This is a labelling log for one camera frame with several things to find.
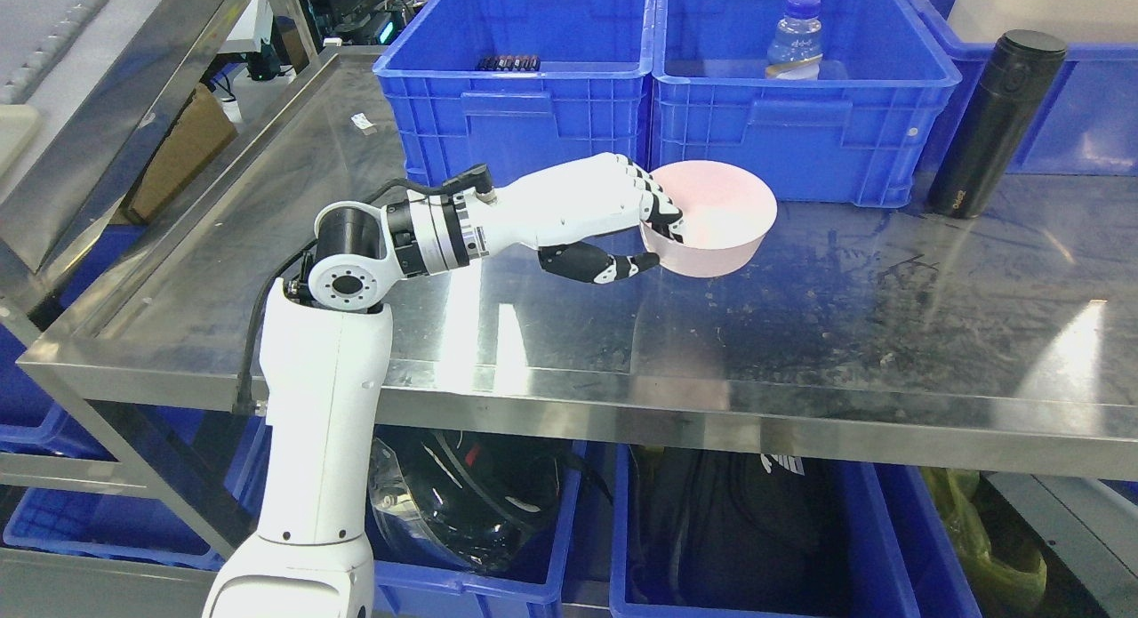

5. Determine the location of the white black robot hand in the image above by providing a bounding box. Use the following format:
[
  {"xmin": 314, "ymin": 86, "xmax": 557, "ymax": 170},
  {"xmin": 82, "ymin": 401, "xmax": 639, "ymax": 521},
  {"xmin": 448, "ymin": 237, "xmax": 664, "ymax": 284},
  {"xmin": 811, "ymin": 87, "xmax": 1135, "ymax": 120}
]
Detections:
[{"xmin": 457, "ymin": 153, "xmax": 686, "ymax": 285}]

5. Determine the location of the pink plastic bowl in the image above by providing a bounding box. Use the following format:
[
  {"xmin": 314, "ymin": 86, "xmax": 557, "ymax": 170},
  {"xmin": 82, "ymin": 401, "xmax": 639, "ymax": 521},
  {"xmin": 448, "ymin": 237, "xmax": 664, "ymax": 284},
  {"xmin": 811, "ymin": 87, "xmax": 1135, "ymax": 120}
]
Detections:
[{"xmin": 640, "ymin": 160, "xmax": 780, "ymax": 278}]

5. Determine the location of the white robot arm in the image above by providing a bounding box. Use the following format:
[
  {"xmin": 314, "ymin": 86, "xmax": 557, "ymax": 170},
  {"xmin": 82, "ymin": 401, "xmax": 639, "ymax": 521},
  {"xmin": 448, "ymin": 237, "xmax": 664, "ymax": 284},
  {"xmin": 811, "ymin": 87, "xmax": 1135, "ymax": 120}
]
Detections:
[{"xmin": 203, "ymin": 165, "xmax": 494, "ymax": 617}]

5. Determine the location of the blue crate back middle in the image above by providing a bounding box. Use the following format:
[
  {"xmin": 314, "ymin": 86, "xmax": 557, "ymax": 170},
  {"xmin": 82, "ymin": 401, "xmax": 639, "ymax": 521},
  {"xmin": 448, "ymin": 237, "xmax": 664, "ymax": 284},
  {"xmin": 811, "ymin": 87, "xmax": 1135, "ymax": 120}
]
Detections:
[{"xmin": 649, "ymin": 0, "xmax": 962, "ymax": 208}]

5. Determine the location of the blue crate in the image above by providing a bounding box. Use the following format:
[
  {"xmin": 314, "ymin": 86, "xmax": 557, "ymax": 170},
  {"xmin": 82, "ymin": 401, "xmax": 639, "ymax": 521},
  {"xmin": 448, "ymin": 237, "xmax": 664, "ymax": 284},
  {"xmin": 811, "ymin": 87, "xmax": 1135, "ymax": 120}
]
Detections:
[
  {"xmin": 608, "ymin": 445, "xmax": 980, "ymax": 617},
  {"xmin": 649, "ymin": 0, "xmax": 962, "ymax": 208},
  {"xmin": 908, "ymin": 0, "xmax": 1137, "ymax": 178},
  {"xmin": 365, "ymin": 440, "xmax": 592, "ymax": 617},
  {"xmin": 373, "ymin": 0, "xmax": 657, "ymax": 186}
]

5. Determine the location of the blue crate lower middle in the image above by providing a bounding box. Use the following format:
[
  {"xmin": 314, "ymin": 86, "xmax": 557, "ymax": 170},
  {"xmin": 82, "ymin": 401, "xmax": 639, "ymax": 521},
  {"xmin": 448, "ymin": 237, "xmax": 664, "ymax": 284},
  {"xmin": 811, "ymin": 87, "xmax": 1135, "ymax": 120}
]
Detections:
[{"xmin": 608, "ymin": 445, "xmax": 980, "ymax": 617}]

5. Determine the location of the blue crate back left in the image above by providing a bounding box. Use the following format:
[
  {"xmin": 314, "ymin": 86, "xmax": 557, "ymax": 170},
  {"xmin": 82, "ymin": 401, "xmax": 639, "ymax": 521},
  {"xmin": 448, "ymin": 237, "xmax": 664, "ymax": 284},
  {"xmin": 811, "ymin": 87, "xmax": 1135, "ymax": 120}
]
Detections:
[{"xmin": 373, "ymin": 0, "xmax": 657, "ymax": 186}]

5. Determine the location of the black comb-like item in crate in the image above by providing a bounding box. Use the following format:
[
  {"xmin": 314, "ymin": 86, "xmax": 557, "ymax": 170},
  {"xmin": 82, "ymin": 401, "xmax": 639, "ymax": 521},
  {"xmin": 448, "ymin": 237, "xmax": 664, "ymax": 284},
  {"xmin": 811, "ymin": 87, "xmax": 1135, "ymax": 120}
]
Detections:
[{"xmin": 476, "ymin": 53, "xmax": 541, "ymax": 74}]

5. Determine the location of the white paper scrap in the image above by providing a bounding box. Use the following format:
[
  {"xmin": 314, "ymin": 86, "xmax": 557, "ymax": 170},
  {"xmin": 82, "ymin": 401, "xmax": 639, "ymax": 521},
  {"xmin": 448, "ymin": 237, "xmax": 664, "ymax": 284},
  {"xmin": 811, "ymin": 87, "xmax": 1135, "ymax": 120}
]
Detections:
[{"xmin": 351, "ymin": 113, "xmax": 376, "ymax": 135}]

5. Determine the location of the clear water bottle blue cap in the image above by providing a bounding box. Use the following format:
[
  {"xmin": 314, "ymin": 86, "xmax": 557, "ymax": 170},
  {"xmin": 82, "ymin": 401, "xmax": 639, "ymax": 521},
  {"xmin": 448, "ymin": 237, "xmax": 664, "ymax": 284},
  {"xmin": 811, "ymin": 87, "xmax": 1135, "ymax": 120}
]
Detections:
[{"xmin": 765, "ymin": 0, "xmax": 822, "ymax": 82}]

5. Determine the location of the black helmet in bag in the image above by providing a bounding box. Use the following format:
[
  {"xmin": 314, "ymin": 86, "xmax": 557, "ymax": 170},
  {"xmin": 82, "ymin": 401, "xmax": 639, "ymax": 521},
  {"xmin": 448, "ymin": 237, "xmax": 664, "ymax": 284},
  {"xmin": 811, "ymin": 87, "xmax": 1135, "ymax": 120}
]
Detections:
[{"xmin": 366, "ymin": 425, "xmax": 584, "ymax": 574}]

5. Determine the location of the black bag in crate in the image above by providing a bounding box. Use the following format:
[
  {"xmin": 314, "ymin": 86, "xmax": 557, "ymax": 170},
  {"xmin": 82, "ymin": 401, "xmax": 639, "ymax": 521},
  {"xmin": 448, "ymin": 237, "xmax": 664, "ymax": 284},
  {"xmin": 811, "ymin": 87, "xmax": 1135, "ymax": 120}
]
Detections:
[{"xmin": 629, "ymin": 446, "xmax": 854, "ymax": 615}]

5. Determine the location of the cardboard box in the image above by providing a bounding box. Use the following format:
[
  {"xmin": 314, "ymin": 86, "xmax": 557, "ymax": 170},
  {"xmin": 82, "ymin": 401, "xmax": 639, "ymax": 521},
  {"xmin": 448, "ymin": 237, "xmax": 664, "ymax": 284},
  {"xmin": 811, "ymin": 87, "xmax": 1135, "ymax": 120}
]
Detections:
[{"xmin": 112, "ymin": 84, "xmax": 238, "ymax": 225}]

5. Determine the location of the blue crate lower left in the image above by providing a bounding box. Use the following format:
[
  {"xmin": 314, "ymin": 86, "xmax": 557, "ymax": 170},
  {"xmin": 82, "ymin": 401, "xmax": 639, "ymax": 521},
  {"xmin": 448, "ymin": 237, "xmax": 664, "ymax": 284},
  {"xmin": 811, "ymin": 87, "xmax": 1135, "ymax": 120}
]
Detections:
[{"xmin": 365, "ymin": 440, "xmax": 592, "ymax": 617}]

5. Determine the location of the black thermos flask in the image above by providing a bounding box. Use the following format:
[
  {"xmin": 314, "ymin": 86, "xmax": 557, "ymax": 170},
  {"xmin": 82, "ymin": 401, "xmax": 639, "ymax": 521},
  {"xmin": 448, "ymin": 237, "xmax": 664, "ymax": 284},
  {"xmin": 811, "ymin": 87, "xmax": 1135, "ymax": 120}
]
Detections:
[{"xmin": 926, "ymin": 28, "xmax": 1067, "ymax": 220}]

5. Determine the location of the blue crate back right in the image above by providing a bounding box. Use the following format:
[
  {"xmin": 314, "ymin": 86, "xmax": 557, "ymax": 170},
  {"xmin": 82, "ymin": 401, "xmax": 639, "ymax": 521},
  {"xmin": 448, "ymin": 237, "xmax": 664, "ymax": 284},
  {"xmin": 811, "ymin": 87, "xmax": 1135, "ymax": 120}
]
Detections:
[{"xmin": 908, "ymin": 0, "xmax": 1137, "ymax": 178}]

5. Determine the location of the yellow-green plastic bag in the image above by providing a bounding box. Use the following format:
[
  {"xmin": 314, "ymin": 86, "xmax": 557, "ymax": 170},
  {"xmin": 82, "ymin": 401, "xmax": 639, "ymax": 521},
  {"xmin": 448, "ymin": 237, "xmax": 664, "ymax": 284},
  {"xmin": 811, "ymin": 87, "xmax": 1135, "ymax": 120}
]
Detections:
[{"xmin": 920, "ymin": 467, "xmax": 1048, "ymax": 617}]

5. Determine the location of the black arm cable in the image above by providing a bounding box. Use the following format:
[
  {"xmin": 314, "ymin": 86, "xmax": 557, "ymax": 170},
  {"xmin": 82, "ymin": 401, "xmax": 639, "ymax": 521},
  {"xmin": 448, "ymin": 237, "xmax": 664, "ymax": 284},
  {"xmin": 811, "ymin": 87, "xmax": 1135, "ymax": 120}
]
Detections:
[{"xmin": 233, "ymin": 240, "xmax": 318, "ymax": 417}]

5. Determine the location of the steel table frame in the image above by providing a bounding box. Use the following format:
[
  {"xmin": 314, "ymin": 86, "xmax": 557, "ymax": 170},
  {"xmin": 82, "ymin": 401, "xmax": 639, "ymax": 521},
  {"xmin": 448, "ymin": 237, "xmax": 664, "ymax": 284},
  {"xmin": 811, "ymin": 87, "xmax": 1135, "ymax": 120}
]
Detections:
[{"xmin": 20, "ymin": 48, "xmax": 1135, "ymax": 480}]

